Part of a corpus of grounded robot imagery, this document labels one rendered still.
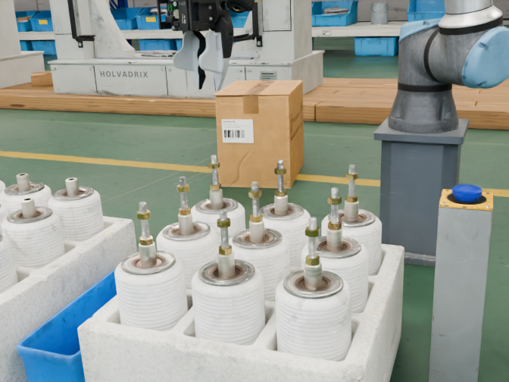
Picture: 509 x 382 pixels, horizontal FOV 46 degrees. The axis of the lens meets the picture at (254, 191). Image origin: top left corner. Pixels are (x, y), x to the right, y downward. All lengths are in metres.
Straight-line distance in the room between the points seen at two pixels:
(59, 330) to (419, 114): 0.83
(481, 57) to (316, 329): 0.66
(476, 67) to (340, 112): 1.68
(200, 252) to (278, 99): 1.01
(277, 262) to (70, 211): 0.44
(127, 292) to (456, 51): 0.76
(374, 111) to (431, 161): 1.47
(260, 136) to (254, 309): 1.15
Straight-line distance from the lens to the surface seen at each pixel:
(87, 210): 1.17
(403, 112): 1.36
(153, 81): 3.30
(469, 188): 0.90
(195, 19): 0.94
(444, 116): 1.37
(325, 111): 2.86
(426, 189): 1.37
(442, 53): 1.27
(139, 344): 0.83
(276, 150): 1.90
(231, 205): 1.04
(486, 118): 2.76
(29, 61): 4.34
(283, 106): 1.86
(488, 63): 1.23
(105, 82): 3.47
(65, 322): 1.07
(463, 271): 0.91
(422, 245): 1.42
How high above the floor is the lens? 0.61
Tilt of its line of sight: 18 degrees down
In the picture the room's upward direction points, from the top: 2 degrees counter-clockwise
